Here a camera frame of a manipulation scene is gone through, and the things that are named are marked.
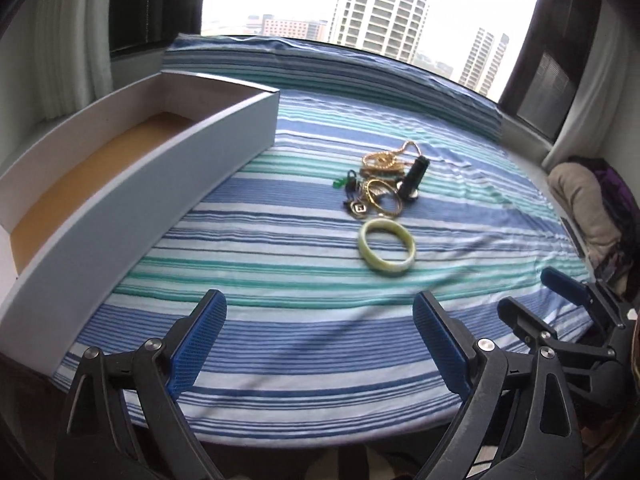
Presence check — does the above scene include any slim high-rise building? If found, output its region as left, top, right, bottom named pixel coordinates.
left=457, top=27, right=509, bottom=96

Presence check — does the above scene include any black cylindrical tube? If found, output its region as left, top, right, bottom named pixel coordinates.
left=397, top=156, right=431, bottom=202

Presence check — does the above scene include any thin gold bangle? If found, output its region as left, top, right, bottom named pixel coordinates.
left=364, top=179, right=404, bottom=219

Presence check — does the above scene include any gold bead necklace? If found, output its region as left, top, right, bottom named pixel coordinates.
left=361, top=141, right=421, bottom=178

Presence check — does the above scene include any grey louvred vent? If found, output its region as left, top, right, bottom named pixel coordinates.
left=515, top=52, right=581, bottom=126

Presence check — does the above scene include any white drawer box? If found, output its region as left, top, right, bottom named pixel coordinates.
left=0, top=71, right=280, bottom=378

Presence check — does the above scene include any large high-rise building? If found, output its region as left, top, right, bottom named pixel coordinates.
left=327, top=0, right=434, bottom=63

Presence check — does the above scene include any pale green jade bangle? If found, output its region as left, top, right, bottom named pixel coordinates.
left=357, top=218, right=417, bottom=276

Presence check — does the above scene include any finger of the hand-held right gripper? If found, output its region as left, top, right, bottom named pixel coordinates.
left=541, top=266, right=627, bottom=332
left=497, top=296, right=617, bottom=361

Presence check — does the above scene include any white curtain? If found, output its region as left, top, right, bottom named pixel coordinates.
left=542, top=25, right=621, bottom=171
left=0, top=0, right=117, bottom=171

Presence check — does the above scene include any blue green striped blanket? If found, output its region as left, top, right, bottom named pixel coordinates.
left=52, top=34, right=601, bottom=441

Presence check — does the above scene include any beige cloth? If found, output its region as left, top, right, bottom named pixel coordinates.
left=547, top=162, right=626, bottom=266

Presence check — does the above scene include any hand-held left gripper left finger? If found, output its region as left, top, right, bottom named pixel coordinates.
left=52, top=289, right=228, bottom=480

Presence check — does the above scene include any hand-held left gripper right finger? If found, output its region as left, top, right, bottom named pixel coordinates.
left=412, top=290, right=586, bottom=480

